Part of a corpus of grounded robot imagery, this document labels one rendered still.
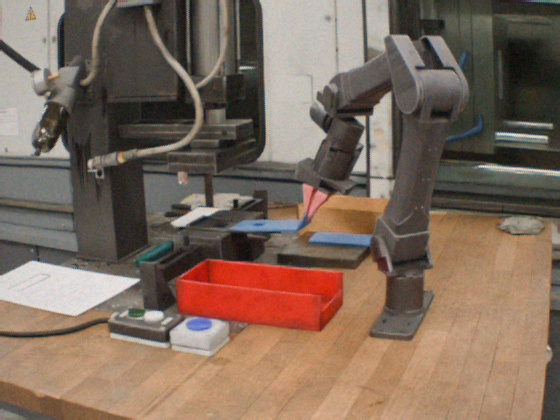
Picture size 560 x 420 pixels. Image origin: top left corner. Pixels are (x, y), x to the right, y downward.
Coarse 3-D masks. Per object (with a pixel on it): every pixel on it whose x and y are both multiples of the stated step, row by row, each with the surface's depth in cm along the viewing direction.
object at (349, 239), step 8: (320, 232) 156; (328, 232) 156; (336, 232) 156; (312, 240) 151; (320, 240) 151; (328, 240) 151; (336, 240) 150; (344, 240) 150; (352, 240) 150; (360, 240) 150; (368, 240) 150
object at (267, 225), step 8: (304, 216) 131; (240, 224) 139; (248, 224) 139; (256, 224) 139; (264, 224) 138; (272, 224) 137; (280, 224) 136; (288, 224) 136; (296, 224) 135; (304, 224) 134
